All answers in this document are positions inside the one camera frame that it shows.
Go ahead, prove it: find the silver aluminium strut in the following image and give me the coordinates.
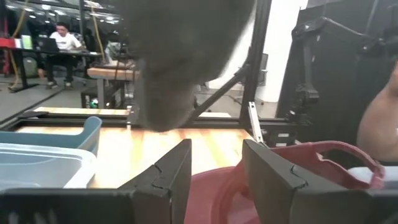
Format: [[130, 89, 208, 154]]
[[248, 101, 266, 144]]

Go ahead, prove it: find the red baseball cap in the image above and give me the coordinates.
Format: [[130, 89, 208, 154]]
[[185, 140, 386, 224]]

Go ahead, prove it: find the person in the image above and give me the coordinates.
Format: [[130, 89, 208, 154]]
[[36, 21, 86, 90]]

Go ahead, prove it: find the black baseball cap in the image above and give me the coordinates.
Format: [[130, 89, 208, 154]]
[[119, 0, 257, 133]]

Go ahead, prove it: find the black desk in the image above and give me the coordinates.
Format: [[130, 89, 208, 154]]
[[0, 45, 103, 93]]

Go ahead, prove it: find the wooden workbench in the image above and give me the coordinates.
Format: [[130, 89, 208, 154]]
[[86, 66, 141, 109]]

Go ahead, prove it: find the clear plastic bin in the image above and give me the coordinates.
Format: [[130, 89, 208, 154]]
[[0, 142, 98, 191]]

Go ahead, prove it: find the black partition panel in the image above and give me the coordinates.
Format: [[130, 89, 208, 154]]
[[275, 0, 398, 147]]

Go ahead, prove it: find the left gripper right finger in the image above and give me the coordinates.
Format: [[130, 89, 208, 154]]
[[241, 139, 369, 224]]

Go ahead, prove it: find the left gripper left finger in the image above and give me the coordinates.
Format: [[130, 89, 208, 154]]
[[117, 139, 192, 224]]

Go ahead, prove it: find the black aluminium rig frame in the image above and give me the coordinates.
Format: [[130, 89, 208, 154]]
[[0, 0, 312, 149]]

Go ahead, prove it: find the black laptop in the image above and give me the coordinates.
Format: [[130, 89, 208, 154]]
[[39, 37, 60, 53]]

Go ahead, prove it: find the yellow hanging cable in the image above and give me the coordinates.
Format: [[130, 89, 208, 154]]
[[8, 0, 29, 90], [89, 0, 106, 63]]

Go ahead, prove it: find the teal plastic bin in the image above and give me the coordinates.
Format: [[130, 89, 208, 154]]
[[0, 116, 103, 156]]

